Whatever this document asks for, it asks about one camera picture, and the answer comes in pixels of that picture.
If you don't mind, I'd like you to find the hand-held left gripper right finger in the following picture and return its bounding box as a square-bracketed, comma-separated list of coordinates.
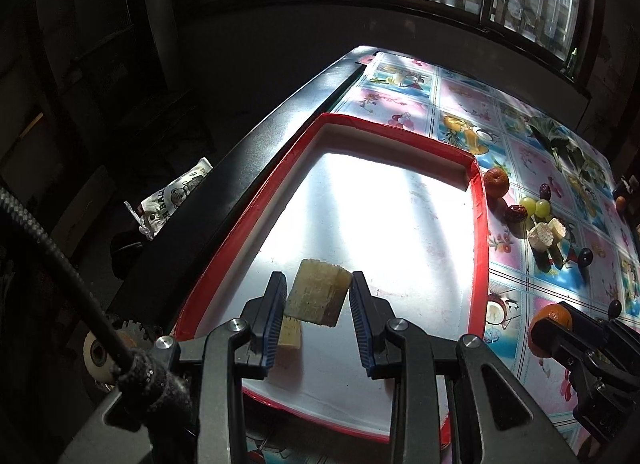
[348, 271, 583, 464]

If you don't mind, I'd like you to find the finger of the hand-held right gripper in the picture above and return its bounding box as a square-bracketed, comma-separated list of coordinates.
[559, 301, 640, 370]
[532, 316, 606, 395]

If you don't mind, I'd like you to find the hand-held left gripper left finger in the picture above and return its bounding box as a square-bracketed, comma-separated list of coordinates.
[60, 271, 288, 464]

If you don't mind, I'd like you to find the small yellow sugarcane piece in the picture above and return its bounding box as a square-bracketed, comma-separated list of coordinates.
[276, 316, 304, 351]

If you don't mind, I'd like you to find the orange mandarin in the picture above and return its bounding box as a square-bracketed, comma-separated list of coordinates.
[530, 304, 574, 359]

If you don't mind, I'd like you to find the large sugarcane chunk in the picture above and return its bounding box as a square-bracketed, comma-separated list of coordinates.
[283, 258, 351, 329]

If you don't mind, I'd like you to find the red rimmed white tray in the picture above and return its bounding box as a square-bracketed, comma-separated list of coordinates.
[172, 112, 491, 445]

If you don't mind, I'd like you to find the small dark container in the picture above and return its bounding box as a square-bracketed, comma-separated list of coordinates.
[612, 176, 640, 217]

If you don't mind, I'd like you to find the black table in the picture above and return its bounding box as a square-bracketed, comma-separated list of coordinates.
[107, 46, 386, 325]

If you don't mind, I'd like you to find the printed snack packet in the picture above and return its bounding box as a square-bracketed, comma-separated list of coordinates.
[125, 158, 213, 239]

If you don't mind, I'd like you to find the small green leafy vegetable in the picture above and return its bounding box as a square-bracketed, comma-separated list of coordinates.
[565, 144, 601, 185]

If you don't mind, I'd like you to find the white caster wheel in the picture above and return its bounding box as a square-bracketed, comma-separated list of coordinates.
[82, 331, 136, 385]

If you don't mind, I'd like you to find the reddish tangerine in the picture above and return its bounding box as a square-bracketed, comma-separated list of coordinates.
[482, 167, 511, 199]

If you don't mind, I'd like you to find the large green leafy vegetable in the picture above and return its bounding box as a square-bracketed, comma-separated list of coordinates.
[527, 116, 571, 165]

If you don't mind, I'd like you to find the fruit printed tablecloth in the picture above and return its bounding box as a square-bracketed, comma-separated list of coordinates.
[240, 51, 640, 464]

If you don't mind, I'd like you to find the white pipe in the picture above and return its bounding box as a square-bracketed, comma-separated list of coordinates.
[142, 0, 183, 89]

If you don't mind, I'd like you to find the black braided cable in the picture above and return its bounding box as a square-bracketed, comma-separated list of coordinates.
[0, 186, 193, 440]

